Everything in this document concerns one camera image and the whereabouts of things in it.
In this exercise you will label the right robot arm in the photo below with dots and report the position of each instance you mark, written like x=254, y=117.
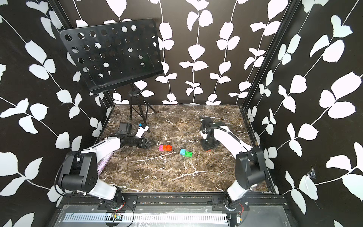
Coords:
x=250, y=166

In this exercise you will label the orange lego brick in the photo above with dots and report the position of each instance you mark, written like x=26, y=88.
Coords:
x=167, y=148

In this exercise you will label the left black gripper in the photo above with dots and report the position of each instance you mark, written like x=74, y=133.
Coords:
x=142, y=146

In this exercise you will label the black perforated music stand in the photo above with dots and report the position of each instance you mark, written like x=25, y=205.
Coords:
x=114, y=55

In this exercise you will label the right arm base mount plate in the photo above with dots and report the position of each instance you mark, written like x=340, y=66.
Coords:
x=225, y=204

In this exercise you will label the pink glitter tube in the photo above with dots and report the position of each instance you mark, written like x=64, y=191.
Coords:
x=103, y=162

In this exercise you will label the green lego brick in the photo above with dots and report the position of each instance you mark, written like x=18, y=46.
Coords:
x=188, y=154

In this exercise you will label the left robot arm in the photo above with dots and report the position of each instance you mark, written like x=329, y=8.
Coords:
x=79, y=173

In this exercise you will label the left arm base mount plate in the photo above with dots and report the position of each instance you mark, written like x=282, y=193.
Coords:
x=127, y=200

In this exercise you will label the white perforated cable duct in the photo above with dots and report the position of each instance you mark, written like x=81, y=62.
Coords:
x=208, y=218

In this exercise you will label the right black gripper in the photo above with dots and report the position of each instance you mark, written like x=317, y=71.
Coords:
x=206, y=147

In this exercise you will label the blue lego brick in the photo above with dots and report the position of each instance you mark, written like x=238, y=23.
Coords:
x=182, y=152

